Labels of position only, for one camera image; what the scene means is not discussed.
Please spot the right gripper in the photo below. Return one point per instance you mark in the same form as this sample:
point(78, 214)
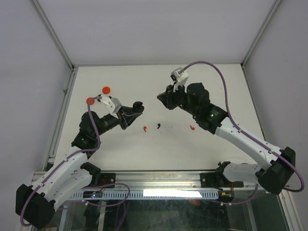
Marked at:
point(167, 97)

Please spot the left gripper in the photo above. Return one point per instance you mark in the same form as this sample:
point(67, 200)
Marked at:
point(125, 116)

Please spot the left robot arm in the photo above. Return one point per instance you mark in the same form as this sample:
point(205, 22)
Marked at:
point(36, 204)

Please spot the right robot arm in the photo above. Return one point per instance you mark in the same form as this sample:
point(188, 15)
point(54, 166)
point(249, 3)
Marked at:
point(273, 165)

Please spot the red case upper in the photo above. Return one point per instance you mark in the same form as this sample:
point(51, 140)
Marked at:
point(106, 90)

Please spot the red case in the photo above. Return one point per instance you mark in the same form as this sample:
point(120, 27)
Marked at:
point(106, 90)
point(90, 101)

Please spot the red case lower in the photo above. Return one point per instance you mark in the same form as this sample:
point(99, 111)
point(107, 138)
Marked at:
point(90, 101)

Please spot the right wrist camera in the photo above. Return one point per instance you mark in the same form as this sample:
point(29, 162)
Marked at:
point(179, 77)

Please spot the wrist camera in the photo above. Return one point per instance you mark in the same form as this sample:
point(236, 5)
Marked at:
point(179, 77)
point(112, 104)

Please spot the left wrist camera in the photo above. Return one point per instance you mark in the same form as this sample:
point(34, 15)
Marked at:
point(112, 104)

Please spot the aluminium mounting rail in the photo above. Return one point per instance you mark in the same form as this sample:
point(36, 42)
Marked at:
point(138, 180)

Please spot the slotted cable duct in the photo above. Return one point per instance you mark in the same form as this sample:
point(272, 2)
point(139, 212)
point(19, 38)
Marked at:
point(147, 194)

